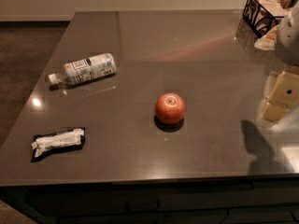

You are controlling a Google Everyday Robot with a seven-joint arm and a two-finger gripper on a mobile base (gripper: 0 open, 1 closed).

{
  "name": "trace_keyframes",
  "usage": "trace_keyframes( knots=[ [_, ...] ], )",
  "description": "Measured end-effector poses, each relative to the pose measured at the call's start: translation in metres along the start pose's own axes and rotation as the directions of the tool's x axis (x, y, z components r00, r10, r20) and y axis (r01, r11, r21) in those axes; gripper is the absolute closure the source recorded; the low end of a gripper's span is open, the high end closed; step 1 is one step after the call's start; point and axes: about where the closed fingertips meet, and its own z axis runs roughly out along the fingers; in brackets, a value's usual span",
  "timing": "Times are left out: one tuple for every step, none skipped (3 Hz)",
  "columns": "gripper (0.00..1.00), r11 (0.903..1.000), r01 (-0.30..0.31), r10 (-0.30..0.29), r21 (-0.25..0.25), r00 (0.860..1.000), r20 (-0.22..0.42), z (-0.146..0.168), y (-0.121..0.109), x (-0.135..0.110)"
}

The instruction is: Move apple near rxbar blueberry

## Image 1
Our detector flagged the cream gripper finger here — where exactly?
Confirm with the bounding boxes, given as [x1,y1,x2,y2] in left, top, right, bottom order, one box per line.
[260,66,299,123]
[254,26,278,50]

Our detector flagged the red apple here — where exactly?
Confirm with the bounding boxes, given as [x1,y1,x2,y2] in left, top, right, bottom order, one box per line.
[155,93,186,125]

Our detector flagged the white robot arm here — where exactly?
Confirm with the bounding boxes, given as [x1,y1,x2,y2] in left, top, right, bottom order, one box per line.
[254,3,299,126]

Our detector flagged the dark cabinet drawers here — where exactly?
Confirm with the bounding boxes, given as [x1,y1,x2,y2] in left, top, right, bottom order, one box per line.
[1,180,299,224]

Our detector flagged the clear plastic water bottle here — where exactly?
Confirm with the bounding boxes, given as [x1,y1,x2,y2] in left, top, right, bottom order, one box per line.
[49,53,117,86]

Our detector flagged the black wire napkin basket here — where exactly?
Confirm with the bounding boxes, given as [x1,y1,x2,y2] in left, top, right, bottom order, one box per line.
[243,0,298,37]

